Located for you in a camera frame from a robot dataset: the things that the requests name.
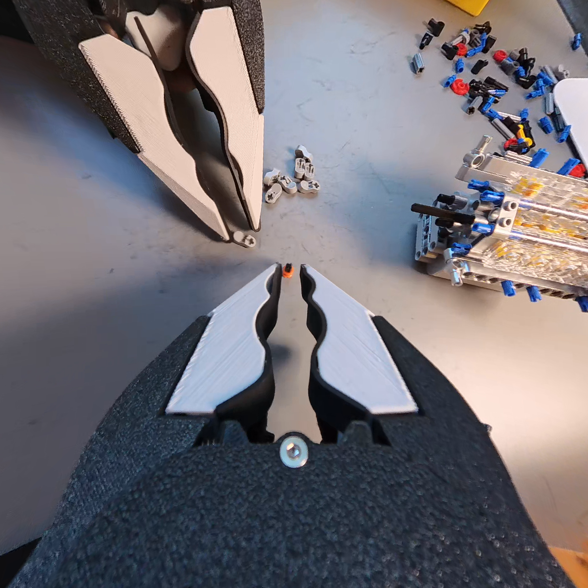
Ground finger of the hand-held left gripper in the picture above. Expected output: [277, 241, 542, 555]
[186, 6, 266, 232]
[78, 33, 232, 243]

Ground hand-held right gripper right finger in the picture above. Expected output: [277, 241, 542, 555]
[299, 264, 420, 439]

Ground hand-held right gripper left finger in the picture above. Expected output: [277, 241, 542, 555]
[164, 263, 283, 439]

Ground pile of grey connector pieces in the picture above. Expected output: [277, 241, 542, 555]
[263, 144, 321, 204]

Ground grey toy brick assembly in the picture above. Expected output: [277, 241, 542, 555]
[410, 134, 588, 313]

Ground yellow bin holding dark parts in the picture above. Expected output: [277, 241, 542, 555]
[443, 0, 490, 17]

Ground scattered small brick parts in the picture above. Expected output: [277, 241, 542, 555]
[409, 17, 588, 180]

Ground white rounded board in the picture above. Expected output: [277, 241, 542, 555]
[552, 77, 588, 171]

